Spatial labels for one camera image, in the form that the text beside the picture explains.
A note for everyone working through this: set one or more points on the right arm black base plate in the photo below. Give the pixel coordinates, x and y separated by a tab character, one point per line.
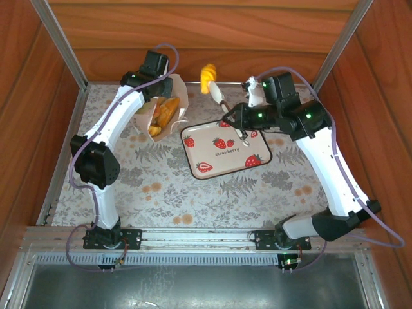
262	239

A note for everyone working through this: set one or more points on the small board with green light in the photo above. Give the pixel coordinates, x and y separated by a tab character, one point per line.
289	261

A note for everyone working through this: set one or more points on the strawberry print tray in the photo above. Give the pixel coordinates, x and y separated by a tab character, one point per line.
225	157

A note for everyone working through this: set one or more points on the aluminium frame bar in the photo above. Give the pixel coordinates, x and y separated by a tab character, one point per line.
19	280
370	280

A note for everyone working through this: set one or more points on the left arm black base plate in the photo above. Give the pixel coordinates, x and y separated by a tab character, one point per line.
133	238

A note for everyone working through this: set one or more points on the white paper bag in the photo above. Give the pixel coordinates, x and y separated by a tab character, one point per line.
180	93

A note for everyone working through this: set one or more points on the wide aluminium mounting rail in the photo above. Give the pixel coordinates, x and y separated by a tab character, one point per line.
193	236

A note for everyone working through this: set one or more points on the shiny metal sheet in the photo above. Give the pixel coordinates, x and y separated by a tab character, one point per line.
193	289

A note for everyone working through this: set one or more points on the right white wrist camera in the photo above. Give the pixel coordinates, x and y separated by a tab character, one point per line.
256	93

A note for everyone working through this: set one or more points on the thin aluminium edge strip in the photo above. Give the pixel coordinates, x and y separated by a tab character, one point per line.
231	84

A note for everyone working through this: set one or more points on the aluminium frame post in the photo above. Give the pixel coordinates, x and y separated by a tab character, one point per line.
342	42
59	42

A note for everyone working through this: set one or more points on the floral table mat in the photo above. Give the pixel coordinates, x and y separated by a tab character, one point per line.
193	199

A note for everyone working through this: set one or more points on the yellow twisted fake bread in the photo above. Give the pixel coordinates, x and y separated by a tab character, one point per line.
207	77

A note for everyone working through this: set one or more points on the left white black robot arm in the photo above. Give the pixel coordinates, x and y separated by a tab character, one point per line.
127	111

